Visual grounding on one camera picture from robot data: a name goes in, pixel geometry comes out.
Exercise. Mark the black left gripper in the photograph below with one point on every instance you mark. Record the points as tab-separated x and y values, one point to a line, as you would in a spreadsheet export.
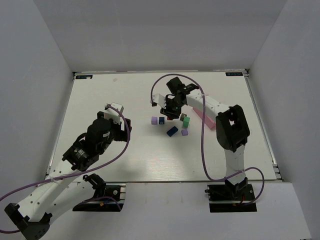
124	130

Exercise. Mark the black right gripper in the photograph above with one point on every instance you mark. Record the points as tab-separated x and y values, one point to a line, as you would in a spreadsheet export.
170	112

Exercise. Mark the small dark blue wood cube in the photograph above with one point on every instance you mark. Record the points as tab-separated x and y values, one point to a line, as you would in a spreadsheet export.
161	120

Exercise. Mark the brown window wood block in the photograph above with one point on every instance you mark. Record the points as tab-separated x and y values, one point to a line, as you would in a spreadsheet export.
182	116

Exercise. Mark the large lilac wood block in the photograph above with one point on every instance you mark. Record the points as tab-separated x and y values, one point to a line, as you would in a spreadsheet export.
154	120

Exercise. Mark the dark blue wood block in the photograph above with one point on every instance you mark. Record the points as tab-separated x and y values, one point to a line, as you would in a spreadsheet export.
172	131

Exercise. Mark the green hospital wood block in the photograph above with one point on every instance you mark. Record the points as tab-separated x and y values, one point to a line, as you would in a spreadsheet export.
186	122

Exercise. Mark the small lilac wood block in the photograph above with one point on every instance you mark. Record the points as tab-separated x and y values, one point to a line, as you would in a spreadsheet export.
184	132

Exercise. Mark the pink plastic box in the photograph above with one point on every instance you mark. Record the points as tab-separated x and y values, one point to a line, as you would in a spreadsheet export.
210	123

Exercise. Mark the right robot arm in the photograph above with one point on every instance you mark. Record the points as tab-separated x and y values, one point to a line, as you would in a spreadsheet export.
231	127

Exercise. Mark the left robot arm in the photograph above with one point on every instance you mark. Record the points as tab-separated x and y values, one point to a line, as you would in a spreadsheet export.
60	191

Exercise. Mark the left blue table label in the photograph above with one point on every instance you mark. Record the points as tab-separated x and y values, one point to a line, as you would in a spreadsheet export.
84	77

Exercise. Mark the blue table label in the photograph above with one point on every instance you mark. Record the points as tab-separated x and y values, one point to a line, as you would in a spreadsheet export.
84	77
234	74

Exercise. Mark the right blue table label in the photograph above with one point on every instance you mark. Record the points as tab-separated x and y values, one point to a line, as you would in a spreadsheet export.
234	74

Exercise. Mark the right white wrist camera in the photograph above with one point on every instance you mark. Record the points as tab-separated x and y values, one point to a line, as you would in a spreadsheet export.
158	100

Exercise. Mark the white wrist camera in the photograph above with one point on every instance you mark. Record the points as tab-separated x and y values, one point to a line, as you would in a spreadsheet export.
111	114
158	100

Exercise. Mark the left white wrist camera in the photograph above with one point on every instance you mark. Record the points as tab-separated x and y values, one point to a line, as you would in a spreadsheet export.
111	114

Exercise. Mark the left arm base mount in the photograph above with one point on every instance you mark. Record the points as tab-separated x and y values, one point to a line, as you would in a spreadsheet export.
106	197

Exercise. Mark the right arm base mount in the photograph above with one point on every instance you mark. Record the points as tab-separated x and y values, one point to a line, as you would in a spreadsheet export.
221	201

